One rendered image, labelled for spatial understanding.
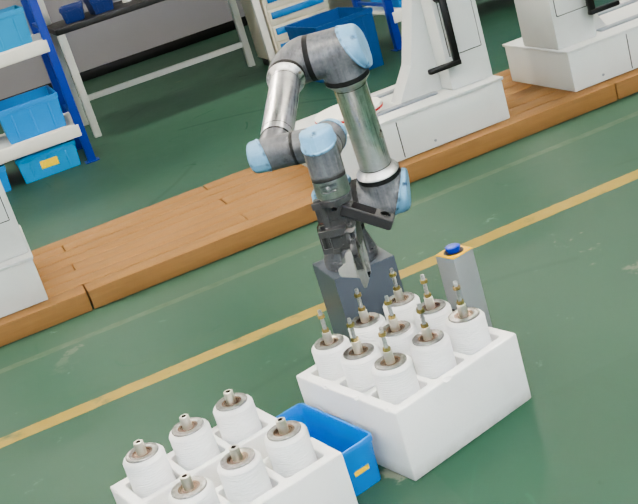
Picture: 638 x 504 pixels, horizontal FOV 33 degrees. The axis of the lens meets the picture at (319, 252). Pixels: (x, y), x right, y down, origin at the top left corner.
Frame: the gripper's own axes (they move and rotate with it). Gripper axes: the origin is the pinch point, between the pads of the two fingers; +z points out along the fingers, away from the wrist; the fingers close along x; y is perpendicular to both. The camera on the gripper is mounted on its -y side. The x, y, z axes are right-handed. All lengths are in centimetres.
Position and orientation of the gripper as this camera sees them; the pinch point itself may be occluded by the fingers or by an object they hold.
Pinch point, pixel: (368, 277)
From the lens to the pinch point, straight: 236.8
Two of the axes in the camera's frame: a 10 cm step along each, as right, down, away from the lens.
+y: -9.5, 2.0, 2.4
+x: -1.5, 3.8, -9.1
